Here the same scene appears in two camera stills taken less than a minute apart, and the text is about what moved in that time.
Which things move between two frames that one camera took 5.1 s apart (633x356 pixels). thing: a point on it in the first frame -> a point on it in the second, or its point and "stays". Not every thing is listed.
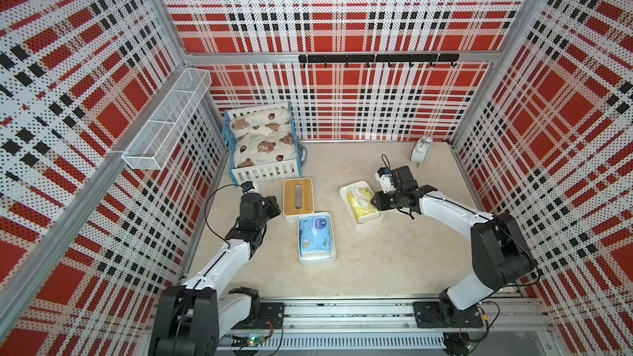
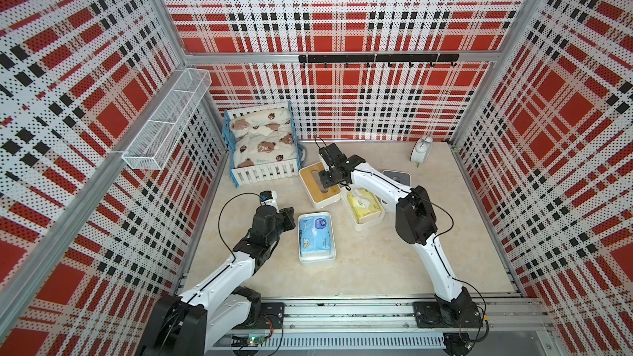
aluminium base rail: (486, 326) stays
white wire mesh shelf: (156, 142) stays
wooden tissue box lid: (289, 208) -> (311, 186)
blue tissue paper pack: (315, 233) stays
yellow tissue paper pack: (359, 201) stays
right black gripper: (379, 203) -> (325, 181)
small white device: (421, 150) stays
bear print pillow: (263, 138) stays
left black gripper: (272, 205) -> (288, 220)
